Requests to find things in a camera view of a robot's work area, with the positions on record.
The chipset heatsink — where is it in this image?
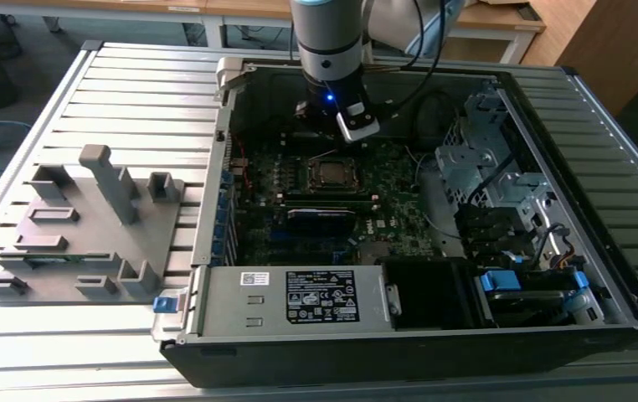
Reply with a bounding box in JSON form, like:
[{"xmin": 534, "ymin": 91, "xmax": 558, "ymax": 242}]
[{"xmin": 358, "ymin": 241, "xmax": 393, "ymax": 264}]

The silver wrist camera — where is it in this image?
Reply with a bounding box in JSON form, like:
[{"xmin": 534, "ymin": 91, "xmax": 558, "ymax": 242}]
[{"xmin": 334, "ymin": 101, "xmax": 382, "ymax": 145}]

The black drive wire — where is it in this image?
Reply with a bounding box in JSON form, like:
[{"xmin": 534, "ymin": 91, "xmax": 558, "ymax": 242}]
[{"xmin": 463, "ymin": 151, "xmax": 521, "ymax": 213}]

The black fan shroud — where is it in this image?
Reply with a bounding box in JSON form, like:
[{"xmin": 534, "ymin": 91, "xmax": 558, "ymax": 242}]
[{"xmin": 378, "ymin": 257, "xmax": 485, "ymax": 332}]

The hard disk in blue carrier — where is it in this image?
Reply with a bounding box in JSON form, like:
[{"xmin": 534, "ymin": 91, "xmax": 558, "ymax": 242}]
[{"xmin": 475, "ymin": 269, "xmax": 591, "ymax": 328}]

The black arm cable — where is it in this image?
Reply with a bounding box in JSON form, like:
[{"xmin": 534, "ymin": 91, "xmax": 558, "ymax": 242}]
[
  {"xmin": 383, "ymin": 0, "xmax": 447, "ymax": 117},
  {"xmin": 370, "ymin": 0, "xmax": 429, "ymax": 75}
]

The black looped case wire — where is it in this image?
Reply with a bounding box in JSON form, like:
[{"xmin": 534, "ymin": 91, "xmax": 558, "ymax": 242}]
[{"xmin": 410, "ymin": 88, "xmax": 457, "ymax": 154}]

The wooden desk white frame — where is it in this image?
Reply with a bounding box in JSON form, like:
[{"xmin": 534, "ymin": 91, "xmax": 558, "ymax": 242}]
[{"xmin": 0, "ymin": 0, "xmax": 547, "ymax": 64}]

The black power wire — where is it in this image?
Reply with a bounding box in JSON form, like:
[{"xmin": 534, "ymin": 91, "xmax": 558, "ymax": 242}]
[{"xmin": 531, "ymin": 223, "xmax": 573, "ymax": 269}]

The silver power supply unit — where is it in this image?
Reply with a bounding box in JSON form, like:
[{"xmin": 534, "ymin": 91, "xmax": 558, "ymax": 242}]
[{"xmin": 198, "ymin": 264, "xmax": 395, "ymax": 336}]

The black disk bay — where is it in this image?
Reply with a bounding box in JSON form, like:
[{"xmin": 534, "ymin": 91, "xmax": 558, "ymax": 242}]
[{"xmin": 455, "ymin": 204, "xmax": 538, "ymax": 269}]

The silver CPU chip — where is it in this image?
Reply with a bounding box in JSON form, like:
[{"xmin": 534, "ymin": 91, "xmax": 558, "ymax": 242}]
[{"xmin": 318, "ymin": 161, "xmax": 357, "ymax": 185}]

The black PC case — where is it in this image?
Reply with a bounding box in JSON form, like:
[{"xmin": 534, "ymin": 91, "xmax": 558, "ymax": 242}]
[{"xmin": 150, "ymin": 56, "xmax": 638, "ymax": 389}]

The expansion card black cooler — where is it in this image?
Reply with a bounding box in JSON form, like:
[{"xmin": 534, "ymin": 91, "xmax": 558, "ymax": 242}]
[{"xmin": 286, "ymin": 207, "xmax": 358, "ymax": 236}]

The silver drive cage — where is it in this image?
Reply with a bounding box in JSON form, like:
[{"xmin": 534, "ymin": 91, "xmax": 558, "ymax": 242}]
[{"xmin": 434, "ymin": 81, "xmax": 563, "ymax": 252}]

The green motherboard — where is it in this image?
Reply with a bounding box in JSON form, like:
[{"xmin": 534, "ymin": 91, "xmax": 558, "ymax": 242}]
[{"xmin": 228, "ymin": 129, "xmax": 454, "ymax": 267}]

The wooden cabinet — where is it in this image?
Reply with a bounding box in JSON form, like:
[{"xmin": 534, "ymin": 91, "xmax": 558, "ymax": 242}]
[{"xmin": 522, "ymin": 0, "xmax": 638, "ymax": 118}]

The metal socket cover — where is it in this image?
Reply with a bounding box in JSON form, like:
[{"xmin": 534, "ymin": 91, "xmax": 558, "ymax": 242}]
[{"xmin": 307, "ymin": 157, "xmax": 365, "ymax": 193}]

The CPU socket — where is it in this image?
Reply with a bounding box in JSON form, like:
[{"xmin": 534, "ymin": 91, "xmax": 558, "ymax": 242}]
[{"xmin": 306, "ymin": 154, "xmax": 371, "ymax": 195}]

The red black twisted wire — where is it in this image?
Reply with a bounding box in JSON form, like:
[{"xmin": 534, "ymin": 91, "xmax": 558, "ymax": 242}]
[{"xmin": 234, "ymin": 132, "xmax": 258, "ymax": 190}]

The green RAM stick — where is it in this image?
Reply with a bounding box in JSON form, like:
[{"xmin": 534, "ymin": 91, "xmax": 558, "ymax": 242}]
[{"xmin": 23, "ymin": 253, "xmax": 88, "ymax": 265}]

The grey parts rack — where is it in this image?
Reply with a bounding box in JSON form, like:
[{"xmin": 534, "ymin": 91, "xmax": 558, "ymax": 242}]
[{"xmin": 0, "ymin": 144, "xmax": 188, "ymax": 302}]

